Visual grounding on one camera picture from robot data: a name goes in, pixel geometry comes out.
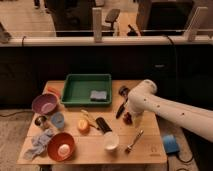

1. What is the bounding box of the dark red grape bunch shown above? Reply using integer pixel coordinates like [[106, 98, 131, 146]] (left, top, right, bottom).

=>
[[123, 112, 132, 125]]

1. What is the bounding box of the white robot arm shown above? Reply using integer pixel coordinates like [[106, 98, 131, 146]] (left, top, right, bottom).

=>
[[127, 79, 213, 142]]

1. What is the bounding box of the purple bowl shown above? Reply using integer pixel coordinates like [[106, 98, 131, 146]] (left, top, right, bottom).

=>
[[31, 93, 58, 115]]

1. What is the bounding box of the red bowl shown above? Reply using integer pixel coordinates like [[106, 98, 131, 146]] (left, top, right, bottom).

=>
[[47, 132, 75, 162]]

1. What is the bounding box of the grey blue sponge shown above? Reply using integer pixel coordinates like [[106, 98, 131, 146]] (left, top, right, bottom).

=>
[[90, 90, 107, 101]]

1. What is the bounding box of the green plastic tray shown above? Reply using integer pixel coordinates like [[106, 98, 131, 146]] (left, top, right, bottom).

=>
[[61, 74, 112, 107]]

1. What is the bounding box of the black marker block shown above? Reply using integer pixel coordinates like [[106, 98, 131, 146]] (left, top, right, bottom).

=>
[[96, 117, 112, 133]]

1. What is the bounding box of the yellow banana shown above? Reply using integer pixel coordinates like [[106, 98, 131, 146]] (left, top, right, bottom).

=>
[[81, 110, 99, 130]]

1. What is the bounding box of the orange fruit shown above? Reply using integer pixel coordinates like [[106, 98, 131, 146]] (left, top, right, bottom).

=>
[[77, 119, 90, 134]]

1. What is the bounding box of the white cup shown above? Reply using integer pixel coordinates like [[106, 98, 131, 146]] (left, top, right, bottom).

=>
[[103, 132, 119, 151]]

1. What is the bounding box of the orange carrot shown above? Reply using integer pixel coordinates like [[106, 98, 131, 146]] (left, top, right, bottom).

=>
[[47, 87, 61, 99]]

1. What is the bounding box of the light blue cup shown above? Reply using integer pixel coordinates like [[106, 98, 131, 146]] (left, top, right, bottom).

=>
[[51, 112, 64, 129]]

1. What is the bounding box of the wooden table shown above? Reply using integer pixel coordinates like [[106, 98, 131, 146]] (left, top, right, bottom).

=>
[[16, 79, 168, 166]]

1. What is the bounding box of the black office chair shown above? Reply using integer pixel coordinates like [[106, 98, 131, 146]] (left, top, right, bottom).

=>
[[102, 9, 120, 31]]

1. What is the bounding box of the small metal cup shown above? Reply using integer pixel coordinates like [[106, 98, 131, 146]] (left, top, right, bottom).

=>
[[34, 116, 48, 130]]

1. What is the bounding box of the white egg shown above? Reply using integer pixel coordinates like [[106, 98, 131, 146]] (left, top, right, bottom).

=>
[[58, 144, 70, 157]]

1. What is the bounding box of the blue tape roll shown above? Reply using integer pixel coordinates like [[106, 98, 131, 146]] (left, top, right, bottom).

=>
[[163, 135, 180, 154]]

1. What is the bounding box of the grey blue cloth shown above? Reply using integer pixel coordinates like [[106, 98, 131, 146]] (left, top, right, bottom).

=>
[[23, 129, 54, 160]]

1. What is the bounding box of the black handled brush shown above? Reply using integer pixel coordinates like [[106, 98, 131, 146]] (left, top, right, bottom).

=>
[[116, 86, 130, 118]]

